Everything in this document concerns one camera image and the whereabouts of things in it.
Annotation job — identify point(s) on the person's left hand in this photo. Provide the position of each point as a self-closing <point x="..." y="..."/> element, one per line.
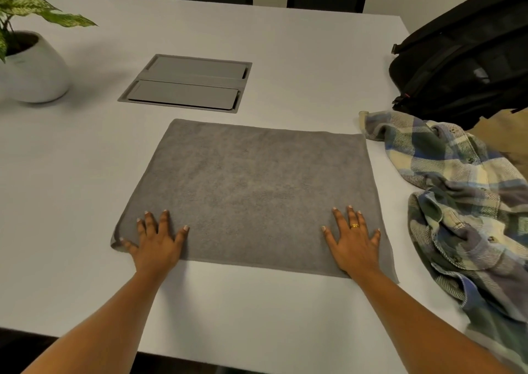
<point x="156" y="252"/>

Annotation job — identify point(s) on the person's right hand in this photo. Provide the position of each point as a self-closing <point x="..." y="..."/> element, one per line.
<point x="357" y="254"/>

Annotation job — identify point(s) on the grey towel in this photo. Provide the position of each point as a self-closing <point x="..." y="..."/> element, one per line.
<point x="247" y="188"/>

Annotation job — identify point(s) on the plaid flannel shirt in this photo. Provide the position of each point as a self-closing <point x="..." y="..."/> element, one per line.
<point x="453" y="171"/>

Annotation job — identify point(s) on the black backpack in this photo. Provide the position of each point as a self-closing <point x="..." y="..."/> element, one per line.
<point x="462" y="64"/>

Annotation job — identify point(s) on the person's right forearm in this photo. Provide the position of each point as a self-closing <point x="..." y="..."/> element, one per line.
<point x="412" y="328"/>

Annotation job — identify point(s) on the person's left forearm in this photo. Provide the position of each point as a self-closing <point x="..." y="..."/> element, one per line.
<point x="103" y="328"/>

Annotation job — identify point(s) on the small variegated table plant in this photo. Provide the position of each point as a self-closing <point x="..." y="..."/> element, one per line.
<point x="24" y="8"/>

